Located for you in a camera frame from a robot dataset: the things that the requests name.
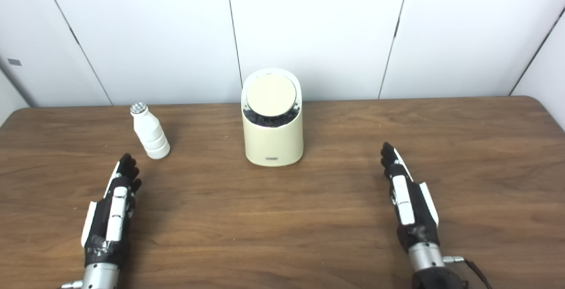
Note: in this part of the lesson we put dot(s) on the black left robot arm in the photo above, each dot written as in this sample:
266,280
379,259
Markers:
101,278

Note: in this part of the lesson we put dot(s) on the black trash bag liner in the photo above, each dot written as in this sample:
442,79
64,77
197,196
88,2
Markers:
269,120

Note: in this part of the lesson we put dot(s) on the small white plastic bottle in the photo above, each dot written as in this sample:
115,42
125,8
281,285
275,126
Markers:
152,136

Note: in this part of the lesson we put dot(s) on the cream-colored round trash bin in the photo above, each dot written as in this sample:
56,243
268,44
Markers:
273,141

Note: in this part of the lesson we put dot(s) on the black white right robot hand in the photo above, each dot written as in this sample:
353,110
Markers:
419,223

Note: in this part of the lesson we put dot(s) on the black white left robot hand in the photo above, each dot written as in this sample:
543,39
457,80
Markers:
99,218

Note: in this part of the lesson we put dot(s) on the cream round bin lid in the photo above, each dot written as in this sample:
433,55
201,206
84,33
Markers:
270,95

